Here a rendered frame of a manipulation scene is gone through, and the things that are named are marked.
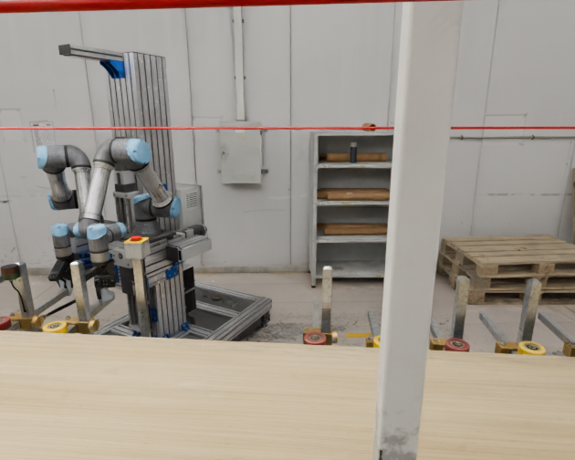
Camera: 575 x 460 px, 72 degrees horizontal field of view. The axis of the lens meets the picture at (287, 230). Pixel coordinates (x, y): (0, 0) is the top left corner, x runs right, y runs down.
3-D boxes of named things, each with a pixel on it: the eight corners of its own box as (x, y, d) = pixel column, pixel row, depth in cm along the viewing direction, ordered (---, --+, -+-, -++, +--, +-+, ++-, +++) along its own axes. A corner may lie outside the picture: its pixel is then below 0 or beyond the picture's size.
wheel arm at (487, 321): (478, 319, 181) (479, 311, 180) (486, 319, 181) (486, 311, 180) (524, 380, 139) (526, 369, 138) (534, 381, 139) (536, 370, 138)
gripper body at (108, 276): (115, 288, 172) (111, 262, 168) (93, 290, 169) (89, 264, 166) (117, 282, 179) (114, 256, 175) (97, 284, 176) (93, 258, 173)
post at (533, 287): (507, 389, 159) (527, 277, 146) (517, 389, 159) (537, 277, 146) (512, 394, 156) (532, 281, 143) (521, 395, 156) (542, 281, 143)
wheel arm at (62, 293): (63, 295, 199) (61, 287, 198) (69, 295, 199) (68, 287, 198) (-6, 341, 158) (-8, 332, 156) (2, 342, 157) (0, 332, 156)
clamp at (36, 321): (15, 322, 173) (13, 312, 171) (45, 324, 172) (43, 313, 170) (5, 329, 167) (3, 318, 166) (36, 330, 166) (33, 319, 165)
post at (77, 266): (90, 362, 174) (74, 259, 161) (98, 363, 174) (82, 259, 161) (86, 368, 171) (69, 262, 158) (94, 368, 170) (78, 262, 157)
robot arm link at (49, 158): (78, 212, 247) (67, 158, 202) (51, 214, 240) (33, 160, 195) (77, 195, 251) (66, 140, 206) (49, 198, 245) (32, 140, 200)
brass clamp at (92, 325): (70, 326, 171) (69, 315, 170) (100, 327, 170) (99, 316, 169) (62, 333, 165) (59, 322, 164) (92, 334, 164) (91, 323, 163)
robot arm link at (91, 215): (90, 133, 186) (66, 235, 175) (111, 133, 184) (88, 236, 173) (106, 144, 197) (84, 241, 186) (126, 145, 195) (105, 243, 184)
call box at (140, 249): (133, 255, 160) (131, 236, 158) (151, 256, 160) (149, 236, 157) (125, 261, 153) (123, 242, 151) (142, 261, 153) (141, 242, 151)
